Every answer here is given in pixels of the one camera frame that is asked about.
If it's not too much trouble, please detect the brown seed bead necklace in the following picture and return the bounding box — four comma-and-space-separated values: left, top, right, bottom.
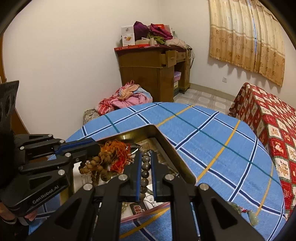
78, 152, 117, 187

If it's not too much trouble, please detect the jade pendant with red cord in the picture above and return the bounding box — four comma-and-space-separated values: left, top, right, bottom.
239, 207, 259, 226

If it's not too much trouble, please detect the red string cord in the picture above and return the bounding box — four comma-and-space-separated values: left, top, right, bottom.
99, 139, 135, 174

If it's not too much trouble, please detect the grey wooden bead bracelet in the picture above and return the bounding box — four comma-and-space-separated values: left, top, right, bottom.
138, 148, 152, 202

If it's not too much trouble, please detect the pink metal jewelry tin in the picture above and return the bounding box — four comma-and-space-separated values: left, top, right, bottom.
59, 124, 197, 223

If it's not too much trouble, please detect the green jade bangle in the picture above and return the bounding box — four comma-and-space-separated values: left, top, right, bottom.
227, 201, 242, 215

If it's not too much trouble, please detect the person's left hand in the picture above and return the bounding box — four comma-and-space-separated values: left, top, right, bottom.
0, 202, 38, 223

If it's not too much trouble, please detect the blue plaid tablecloth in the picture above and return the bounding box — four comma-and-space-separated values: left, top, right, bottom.
68, 102, 285, 240

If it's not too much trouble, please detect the pile of clothes on floor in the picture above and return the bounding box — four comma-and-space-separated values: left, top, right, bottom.
83, 80, 153, 125

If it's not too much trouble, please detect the red patchwork bed cover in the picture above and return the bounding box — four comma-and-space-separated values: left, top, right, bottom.
228, 82, 296, 218

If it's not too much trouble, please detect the brown wooden desk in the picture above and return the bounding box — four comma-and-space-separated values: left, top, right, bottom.
114, 45, 193, 102

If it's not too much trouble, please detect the white product box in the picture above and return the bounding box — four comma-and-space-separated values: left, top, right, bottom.
121, 25, 135, 47

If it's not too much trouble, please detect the clothes heap on desk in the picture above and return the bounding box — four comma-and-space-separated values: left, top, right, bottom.
133, 21, 188, 49

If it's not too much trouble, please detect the beige patterned window curtain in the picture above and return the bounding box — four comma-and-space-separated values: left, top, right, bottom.
209, 0, 285, 86

